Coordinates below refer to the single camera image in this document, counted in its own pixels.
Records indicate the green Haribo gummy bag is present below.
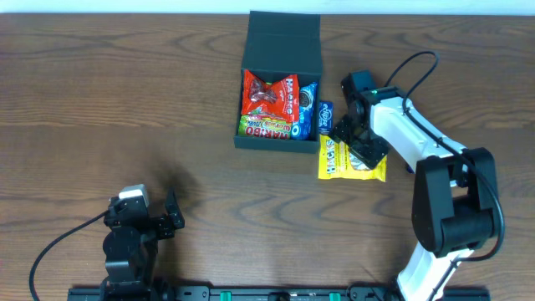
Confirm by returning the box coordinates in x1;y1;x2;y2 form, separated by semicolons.
238;115;292;140

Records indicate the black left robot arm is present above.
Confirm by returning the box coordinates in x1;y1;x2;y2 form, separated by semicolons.
103;184;185;298

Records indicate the yellow Hacks candy bag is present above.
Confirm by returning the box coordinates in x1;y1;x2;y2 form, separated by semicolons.
318;135;387;182

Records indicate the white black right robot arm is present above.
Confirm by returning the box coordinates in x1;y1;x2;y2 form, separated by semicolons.
329;84;505;300

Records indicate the dark green box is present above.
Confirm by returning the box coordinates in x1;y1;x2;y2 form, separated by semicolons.
233;11;323;154

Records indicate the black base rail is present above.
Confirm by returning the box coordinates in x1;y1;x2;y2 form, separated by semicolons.
67;286;491;301

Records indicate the blue Eclipse mint box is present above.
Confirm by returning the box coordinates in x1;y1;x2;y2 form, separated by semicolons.
318;101;334;135

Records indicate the purple Dairy Milk bar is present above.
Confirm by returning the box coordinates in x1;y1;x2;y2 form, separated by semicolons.
406;164;415;174

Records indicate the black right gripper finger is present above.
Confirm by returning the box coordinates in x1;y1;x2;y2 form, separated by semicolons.
349;137;390;170
329;115;353;145

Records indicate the red Hacks candy bag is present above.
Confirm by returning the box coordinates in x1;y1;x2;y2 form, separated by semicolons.
241;70;299;123

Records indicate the blue Oreo cookie pack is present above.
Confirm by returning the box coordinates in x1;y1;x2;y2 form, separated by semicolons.
291;82;318;140

